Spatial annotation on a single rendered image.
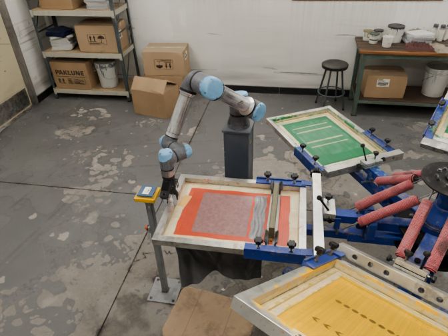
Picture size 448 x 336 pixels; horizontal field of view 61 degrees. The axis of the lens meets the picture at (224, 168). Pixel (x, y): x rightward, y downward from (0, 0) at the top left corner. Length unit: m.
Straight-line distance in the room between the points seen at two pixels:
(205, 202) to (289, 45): 3.75
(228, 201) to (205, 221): 0.21
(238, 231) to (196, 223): 0.24
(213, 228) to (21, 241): 2.19
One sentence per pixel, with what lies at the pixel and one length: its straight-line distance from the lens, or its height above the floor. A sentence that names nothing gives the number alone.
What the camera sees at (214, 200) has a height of 0.96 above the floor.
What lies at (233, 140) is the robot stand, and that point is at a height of 1.13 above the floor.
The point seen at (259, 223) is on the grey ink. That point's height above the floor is 0.96.
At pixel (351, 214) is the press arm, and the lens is 2.13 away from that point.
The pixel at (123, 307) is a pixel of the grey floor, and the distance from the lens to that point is 3.06.
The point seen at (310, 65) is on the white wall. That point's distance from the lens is 5.75.
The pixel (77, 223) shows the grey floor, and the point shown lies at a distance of 3.84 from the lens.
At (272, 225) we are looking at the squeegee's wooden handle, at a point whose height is 1.06.
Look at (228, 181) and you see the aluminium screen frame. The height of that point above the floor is 0.99.
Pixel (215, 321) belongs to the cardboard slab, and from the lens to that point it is 2.86.
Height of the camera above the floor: 2.42
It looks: 35 degrees down
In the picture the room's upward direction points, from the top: 2 degrees counter-clockwise
